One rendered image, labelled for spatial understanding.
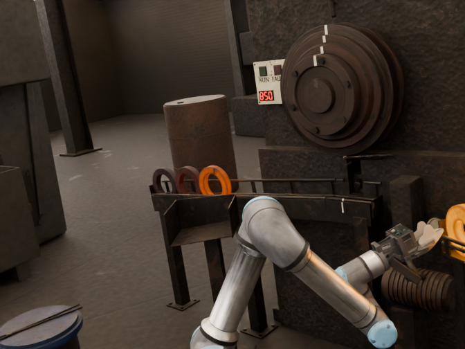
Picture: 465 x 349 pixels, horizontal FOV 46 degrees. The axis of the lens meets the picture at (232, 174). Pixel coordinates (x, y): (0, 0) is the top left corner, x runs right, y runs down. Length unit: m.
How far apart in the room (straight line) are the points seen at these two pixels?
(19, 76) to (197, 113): 1.50
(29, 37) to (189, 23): 7.42
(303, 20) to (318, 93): 0.41
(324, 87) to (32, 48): 2.72
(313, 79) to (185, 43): 9.69
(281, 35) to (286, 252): 1.16
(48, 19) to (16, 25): 4.59
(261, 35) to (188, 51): 9.17
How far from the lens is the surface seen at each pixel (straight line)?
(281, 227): 1.36
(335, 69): 1.88
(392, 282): 1.91
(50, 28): 8.73
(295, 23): 2.25
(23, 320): 2.28
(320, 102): 1.92
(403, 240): 1.63
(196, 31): 11.26
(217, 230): 2.25
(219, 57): 10.89
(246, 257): 1.50
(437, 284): 1.85
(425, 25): 1.98
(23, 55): 4.16
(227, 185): 2.48
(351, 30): 1.93
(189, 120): 4.75
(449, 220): 1.79
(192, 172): 2.64
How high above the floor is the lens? 1.34
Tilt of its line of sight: 14 degrees down
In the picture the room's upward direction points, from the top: 8 degrees counter-clockwise
